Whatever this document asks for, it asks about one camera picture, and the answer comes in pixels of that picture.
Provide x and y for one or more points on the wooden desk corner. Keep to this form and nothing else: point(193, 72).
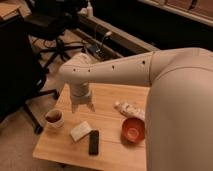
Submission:
point(9, 8)

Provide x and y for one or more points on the power strip on floor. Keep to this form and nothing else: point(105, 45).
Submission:
point(101, 55)

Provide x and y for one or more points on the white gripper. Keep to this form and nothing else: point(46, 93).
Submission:
point(81, 94)

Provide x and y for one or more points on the dark office chair foreground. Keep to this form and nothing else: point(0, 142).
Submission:
point(21, 75)

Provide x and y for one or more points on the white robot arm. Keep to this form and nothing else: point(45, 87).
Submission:
point(179, 107)

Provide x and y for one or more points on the black remote control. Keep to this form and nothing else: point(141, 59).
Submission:
point(94, 142)

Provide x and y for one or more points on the white sponge block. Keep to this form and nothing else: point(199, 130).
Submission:
point(80, 131)

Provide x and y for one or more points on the orange ceramic bowl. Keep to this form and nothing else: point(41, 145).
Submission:
point(133, 130)

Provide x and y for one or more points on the black office chair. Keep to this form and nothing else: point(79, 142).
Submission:
point(49, 19)

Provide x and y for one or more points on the white spray bottle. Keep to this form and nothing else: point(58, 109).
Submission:
point(89, 9)

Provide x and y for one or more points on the white mug with dark drink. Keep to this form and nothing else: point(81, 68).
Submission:
point(55, 118)

